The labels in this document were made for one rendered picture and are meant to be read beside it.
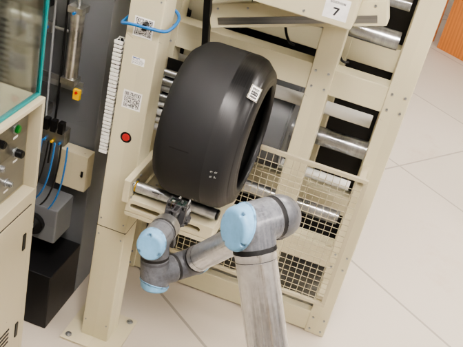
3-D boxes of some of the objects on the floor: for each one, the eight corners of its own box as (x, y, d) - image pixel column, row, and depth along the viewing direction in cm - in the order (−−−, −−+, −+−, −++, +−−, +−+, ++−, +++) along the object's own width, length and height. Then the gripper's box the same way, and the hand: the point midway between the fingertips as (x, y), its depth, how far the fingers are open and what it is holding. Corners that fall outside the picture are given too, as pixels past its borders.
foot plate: (59, 337, 341) (59, 334, 340) (86, 302, 364) (86, 299, 363) (114, 359, 338) (114, 355, 336) (137, 322, 360) (138, 319, 359)
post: (79, 334, 346) (173, -298, 221) (92, 316, 358) (189, -294, 232) (105, 344, 344) (215, -287, 219) (118, 326, 356) (229, -284, 230)
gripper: (183, 216, 245) (202, 193, 265) (157, 206, 247) (178, 184, 266) (178, 239, 249) (197, 214, 268) (152, 229, 250) (173, 206, 269)
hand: (184, 207), depth 267 cm, fingers closed
